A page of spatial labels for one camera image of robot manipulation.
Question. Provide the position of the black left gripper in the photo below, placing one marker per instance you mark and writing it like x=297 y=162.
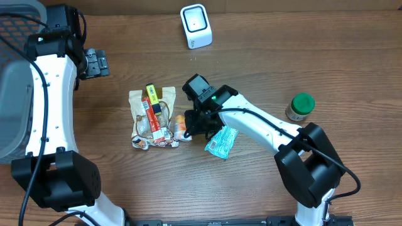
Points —
x=97 y=65

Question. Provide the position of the beige brown snack bag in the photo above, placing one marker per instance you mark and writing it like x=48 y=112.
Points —
x=142 y=136

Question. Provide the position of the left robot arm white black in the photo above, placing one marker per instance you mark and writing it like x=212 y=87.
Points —
x=43 y=60

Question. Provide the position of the red white stick packet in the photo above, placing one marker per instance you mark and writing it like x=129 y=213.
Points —
x=156 y=131

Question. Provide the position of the white barcode scanner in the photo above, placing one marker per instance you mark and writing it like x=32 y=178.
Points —
x=196 y=26

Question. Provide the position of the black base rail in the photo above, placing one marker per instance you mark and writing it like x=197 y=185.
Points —
x=213 y=223

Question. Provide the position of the grey plastic mesh basket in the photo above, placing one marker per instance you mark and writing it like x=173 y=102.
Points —
x=19 y=19

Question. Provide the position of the green lid round jar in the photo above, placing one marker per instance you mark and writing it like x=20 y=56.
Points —
x=300 y=107

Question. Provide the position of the small orange white box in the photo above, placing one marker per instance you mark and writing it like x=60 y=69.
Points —
x=180 y=129

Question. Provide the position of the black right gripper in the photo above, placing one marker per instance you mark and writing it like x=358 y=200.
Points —
x=194 y=127

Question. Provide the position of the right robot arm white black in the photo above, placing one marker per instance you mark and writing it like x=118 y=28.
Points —
x=310 y=168

